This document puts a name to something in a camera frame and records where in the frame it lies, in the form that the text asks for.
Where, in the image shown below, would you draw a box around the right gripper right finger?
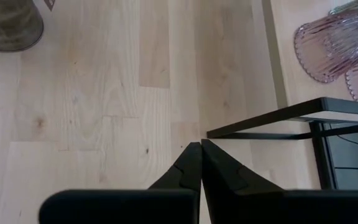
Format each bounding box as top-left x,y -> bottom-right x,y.
201,139 -> 358,224

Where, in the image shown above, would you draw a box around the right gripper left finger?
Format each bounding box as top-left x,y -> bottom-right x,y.
39,142 -> 202,224

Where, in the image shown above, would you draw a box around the green ribbed glass candlestick holder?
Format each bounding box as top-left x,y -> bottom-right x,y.
328,0 -> 358,16

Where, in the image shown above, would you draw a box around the wooden shelf black metal frame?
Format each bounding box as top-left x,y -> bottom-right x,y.
206,0 -> 358,139

